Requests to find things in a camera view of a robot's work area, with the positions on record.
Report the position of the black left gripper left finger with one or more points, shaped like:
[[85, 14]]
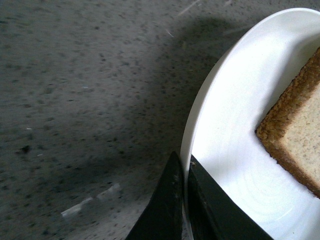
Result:
[[162, 219]]

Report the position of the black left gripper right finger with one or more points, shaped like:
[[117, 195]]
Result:
[[212, 213]]

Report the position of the brown bread slice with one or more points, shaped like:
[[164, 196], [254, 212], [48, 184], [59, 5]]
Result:
[[290, 131]]

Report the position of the white round plate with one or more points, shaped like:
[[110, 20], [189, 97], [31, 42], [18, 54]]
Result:
[[236, 95]]

